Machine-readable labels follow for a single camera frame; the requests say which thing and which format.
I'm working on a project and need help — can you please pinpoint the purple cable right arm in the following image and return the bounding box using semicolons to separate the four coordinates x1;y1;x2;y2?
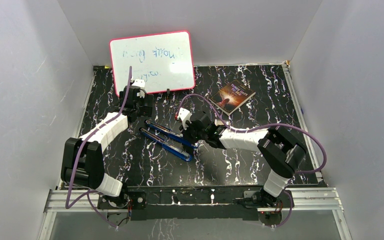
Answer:
176;93;328;229

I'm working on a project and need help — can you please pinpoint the staple box tray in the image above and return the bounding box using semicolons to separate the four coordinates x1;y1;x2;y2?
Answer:
214;119;229;126

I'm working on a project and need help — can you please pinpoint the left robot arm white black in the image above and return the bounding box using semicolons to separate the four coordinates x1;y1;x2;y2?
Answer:
60;79;153;208

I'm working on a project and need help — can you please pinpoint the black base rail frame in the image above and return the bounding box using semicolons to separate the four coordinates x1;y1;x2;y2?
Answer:
98;185;290;223

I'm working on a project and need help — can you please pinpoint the whiteboard with pink frame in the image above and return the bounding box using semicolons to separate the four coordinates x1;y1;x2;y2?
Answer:
109;30;196;94

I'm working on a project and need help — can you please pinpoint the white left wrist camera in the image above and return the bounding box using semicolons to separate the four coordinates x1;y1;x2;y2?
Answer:
130;79;146;90

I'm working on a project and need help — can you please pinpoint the paperback book orange cover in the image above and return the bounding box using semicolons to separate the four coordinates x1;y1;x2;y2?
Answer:
209;80;256;116

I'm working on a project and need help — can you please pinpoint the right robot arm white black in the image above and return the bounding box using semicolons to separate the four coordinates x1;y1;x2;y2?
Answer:
176;108;308;207

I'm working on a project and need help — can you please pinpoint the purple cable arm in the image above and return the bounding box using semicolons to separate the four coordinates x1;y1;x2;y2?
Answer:
176;93;328;229
65;65;134;229

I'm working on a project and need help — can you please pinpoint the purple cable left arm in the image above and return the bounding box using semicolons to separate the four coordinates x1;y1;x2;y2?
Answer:
65;65;134;229

